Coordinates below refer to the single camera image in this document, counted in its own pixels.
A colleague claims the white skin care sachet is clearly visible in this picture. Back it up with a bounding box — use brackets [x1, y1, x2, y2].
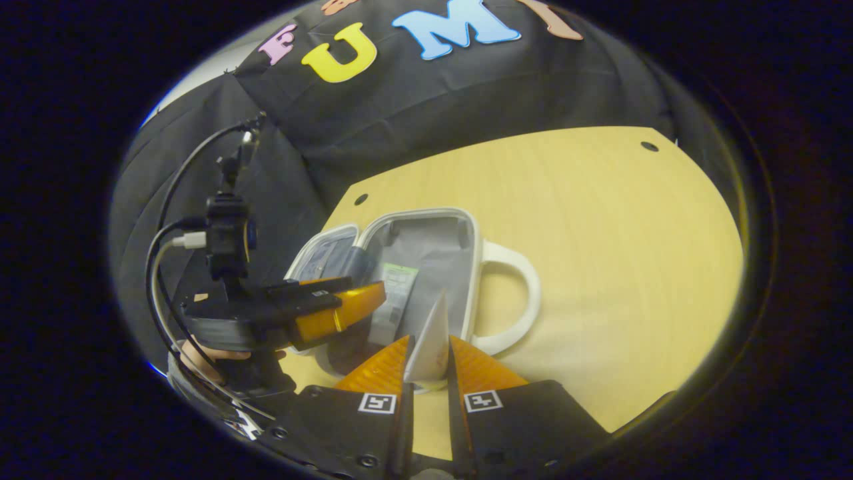
[403, 290, 450, 391]

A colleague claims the small white suitcase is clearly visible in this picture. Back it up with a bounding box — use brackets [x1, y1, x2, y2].
[283, 207, 542, 394]

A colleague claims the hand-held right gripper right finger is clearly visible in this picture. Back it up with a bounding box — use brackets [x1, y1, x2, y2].
[446, 335, 612, 478]

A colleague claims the white cable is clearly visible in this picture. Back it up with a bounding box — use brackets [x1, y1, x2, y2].
[151, 231, 277, 422]

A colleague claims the thick black cable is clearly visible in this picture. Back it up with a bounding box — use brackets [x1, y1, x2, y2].
[144, 217, 231, 407]

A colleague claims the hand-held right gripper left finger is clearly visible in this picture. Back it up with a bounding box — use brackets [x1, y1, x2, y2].
[257, 335, 417, 479]

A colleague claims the thin black cable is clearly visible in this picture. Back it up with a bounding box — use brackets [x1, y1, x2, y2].
[157, 115, 266, 231]

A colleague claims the black backdrop cloth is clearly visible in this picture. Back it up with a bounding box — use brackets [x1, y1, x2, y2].
[110, 0, 747, 374]

